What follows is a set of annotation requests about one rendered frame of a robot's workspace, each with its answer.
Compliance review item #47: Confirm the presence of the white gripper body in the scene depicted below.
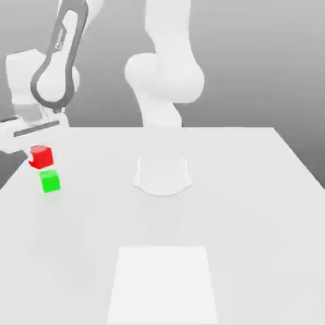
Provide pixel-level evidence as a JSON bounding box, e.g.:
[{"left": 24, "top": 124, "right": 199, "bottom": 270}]
[{"left": 0, "top": 118, "right": 70, "bottom": 155}]

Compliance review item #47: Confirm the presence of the small red cube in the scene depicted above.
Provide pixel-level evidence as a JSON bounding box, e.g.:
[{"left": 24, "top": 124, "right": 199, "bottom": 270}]
[{"left": 28, "top": 145, "right": 55, "bottom": 170}]

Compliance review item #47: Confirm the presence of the small green cube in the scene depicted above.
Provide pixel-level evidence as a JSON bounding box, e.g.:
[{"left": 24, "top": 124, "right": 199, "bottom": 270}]
[{"left": 39, "top": 169, "right": 62, "bottom": 194}]

